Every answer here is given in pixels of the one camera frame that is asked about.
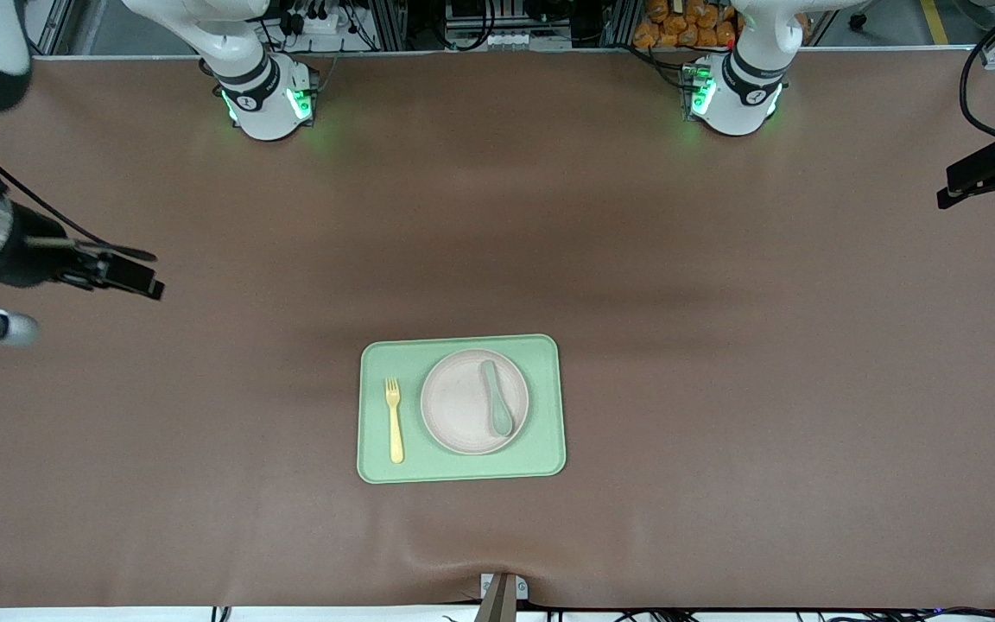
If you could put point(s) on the grey table edge clamp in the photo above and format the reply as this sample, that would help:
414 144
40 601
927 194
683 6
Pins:
502 605

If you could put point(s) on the brown table cover mat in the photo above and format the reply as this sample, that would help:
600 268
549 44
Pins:
722 345

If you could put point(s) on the white power strip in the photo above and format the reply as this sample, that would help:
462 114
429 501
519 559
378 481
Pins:
316 19

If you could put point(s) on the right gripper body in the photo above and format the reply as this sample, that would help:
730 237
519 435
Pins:
31 257

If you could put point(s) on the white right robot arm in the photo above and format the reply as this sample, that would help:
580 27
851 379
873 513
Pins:
260 95

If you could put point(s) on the green plastic spoon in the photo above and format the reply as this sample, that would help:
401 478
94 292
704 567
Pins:
502 419

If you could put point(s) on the round white plate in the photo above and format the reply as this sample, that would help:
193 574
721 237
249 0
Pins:
454 406

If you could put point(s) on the orange bagged goods pile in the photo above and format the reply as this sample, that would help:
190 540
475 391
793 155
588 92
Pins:
679 30

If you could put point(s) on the yellow plastic fork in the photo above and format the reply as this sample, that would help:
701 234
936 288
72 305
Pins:
395 432

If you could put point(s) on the light green rectangular tray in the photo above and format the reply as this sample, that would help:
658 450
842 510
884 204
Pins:
541 449

